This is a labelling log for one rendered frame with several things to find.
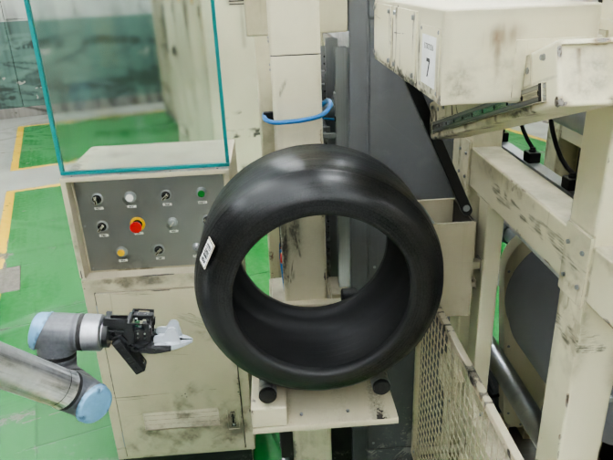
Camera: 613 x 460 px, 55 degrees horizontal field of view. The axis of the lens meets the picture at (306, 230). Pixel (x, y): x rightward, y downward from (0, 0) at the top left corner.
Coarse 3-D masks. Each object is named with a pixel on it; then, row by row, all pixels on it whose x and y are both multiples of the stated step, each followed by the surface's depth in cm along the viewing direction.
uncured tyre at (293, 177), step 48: (240, 192) 127; (288, 192) 122; (336, 192) 122; (384, 192) 125; (240, 240) 125; (432, 240) 131; (240, 288) 160; (384, 288) 163; (432, 288) 133; (240, 336) 133; (288, 336) 163; (336, 336) 164; (384, 336) 154; (288, 384) 140; (336, 384) 141
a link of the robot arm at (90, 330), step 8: (88, 320) 141; (96, 320) 142; (80, 328) 140; (88, 328) 140; (96, 328) 141; (80, 336) 140; (88, 336) 140; (96, 336) 140; (80, 344) 140; (88, 344) 141; (96, 344) 141
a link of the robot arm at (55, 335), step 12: (48, 312) 143; (60, 312) 144; (36, 324) 140; (48, 324) 140; (60, 324) 140; (72, 324) 140; (36, 336) 139; (48, 336) 139; (60, 336) 140; (72, 336) 140; (36, 348) 141; (48, 348) 140; (60, 348) 141; (72, 348) 141
